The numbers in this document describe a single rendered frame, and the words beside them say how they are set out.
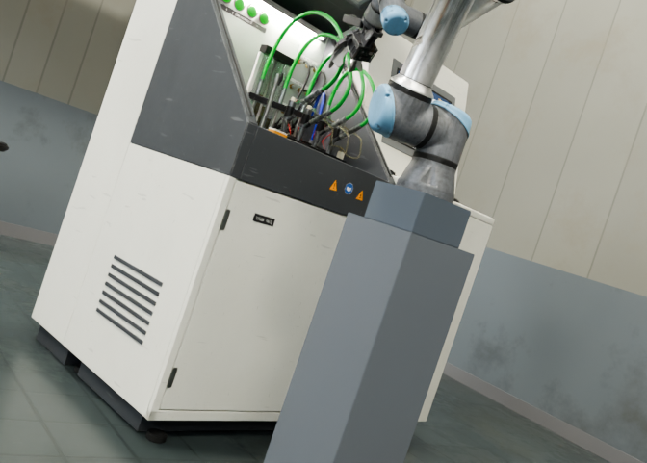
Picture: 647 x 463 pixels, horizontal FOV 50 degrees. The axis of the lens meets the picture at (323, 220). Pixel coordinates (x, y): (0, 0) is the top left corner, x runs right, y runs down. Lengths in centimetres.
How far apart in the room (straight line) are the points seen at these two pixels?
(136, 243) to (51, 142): 252
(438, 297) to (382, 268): 17
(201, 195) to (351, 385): 72
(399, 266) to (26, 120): 338
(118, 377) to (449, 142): 119
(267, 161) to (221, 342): 55
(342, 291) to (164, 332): 58
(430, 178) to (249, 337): 79
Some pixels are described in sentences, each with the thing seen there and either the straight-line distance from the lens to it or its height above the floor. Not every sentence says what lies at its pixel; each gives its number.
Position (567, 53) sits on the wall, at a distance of 493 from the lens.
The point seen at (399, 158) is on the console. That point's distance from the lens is 279.
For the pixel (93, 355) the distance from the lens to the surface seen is 233.
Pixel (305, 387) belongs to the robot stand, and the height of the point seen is 35.
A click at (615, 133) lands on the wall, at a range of 451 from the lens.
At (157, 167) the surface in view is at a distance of 223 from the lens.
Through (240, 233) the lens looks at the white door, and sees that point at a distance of 199.
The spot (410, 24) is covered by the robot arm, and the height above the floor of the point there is 135.
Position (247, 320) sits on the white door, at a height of 39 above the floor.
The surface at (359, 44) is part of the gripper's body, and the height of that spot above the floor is 129.
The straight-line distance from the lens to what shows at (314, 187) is 214.
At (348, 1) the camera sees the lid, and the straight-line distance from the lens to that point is 271.
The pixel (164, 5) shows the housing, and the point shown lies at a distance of 252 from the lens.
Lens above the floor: 78
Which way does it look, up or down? 1 degrees down
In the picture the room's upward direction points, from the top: 19 degrees clockwise
